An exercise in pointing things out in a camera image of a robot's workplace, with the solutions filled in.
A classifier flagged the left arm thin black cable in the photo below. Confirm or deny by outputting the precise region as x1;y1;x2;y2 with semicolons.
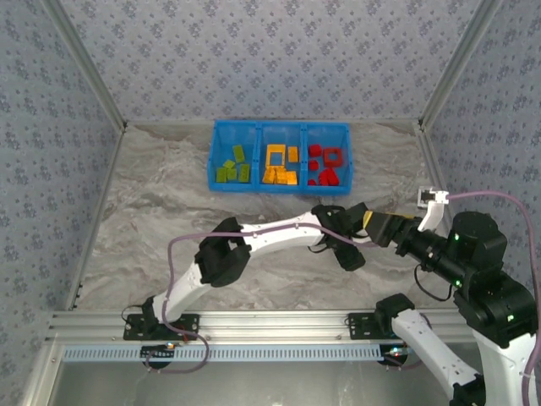
307;241;339;255

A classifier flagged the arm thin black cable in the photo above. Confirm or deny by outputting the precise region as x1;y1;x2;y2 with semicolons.
413;262;456;303
307;241;339;255

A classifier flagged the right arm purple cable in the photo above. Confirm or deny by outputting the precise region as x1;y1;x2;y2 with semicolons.
382;189;541;406

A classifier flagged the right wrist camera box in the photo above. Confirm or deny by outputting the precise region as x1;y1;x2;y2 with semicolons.
416;186;450;233

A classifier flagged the red square frame lego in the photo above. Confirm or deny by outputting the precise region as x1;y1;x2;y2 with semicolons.
323;146;344;167

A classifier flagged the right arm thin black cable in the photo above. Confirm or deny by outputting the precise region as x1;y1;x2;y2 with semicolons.
413;262;456;303

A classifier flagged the orange window frame lego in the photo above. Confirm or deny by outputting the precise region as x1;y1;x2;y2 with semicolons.
265;144;287;169

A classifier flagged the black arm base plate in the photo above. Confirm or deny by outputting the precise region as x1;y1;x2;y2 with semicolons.
123;313;200;342
347;312;394;342

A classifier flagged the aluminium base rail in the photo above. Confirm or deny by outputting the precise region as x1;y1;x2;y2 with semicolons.
45;310;507;344

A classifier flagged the slotted grey cable duct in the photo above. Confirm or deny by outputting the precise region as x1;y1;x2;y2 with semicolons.
62;343;392;363

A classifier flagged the aluminium corner post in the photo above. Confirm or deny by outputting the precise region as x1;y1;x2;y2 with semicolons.
418;0;505;128
41;0;128;130

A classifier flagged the aluminium frame leg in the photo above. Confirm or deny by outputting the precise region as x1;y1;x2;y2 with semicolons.
20;342;64;406

